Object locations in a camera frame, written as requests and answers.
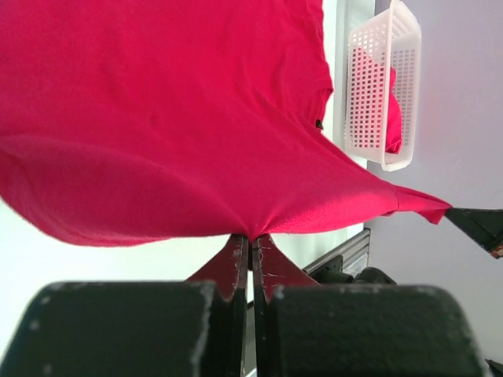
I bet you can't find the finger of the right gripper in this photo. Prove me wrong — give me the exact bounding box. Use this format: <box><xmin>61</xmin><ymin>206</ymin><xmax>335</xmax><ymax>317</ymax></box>
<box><xmin>445</xmin><ymin>207</ymin><xmax>503</xmax><ymax>259</ymax></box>

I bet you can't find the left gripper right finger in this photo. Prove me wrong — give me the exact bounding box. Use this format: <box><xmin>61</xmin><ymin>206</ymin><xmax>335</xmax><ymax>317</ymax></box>
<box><xmin>251</xmin><ymin>235</ymin><xmax>484</xmax><ymax>376</ymax></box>

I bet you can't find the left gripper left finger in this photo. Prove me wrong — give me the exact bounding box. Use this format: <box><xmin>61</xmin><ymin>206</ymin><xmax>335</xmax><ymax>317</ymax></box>
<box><xmin>1</xmin><ymin>235</ymin><xmax>249</xmax><ymax>376</ymax></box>

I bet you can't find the red t shirt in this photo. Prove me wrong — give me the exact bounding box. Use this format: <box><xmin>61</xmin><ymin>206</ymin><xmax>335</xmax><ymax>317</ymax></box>
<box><xmin>350</xmin><ymin>48</ymin><xmax>402</xmax><ymax>155</ymax></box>
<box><xmin>1</xmin><ymin>1</ymin><xmax>449</xmax><ymax>247</ymax></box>

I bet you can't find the red t shirt in basket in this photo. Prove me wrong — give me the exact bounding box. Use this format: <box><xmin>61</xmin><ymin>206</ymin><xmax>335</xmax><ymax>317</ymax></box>
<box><xmin>350</xmin><ymin>48</ymin><xmax>402</xmax><ymax>155</ymax></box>

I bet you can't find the white plastic basket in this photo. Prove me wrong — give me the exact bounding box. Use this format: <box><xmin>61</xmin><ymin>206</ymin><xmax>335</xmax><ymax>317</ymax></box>
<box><xmin>344</xmin><ymin>1</ymin><xmax>422</xmax><ymax>172</ymax></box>

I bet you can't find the aluminium front rail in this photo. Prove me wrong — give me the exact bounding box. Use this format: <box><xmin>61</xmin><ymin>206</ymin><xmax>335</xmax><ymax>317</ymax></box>
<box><xmin>303</xmin><ymin>228</ymin><xmax>371</xmax><ymax>282</ymax></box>

